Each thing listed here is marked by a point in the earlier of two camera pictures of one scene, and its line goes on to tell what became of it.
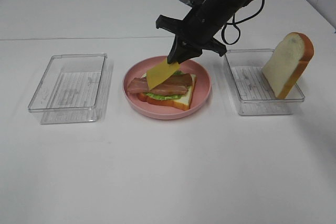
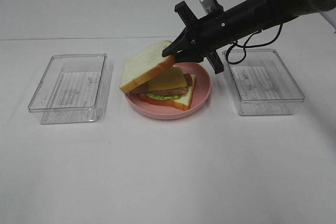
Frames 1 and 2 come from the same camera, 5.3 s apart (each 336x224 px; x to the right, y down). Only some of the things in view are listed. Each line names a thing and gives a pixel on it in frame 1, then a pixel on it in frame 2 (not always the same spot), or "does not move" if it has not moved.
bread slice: (289, 59) -> (143, 64)
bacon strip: (140, 85) does not move
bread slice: (183, 103) does not move
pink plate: (201, 93) does not move
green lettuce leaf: (165, 97) does not move
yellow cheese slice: (160, 73) -> (172, 77)
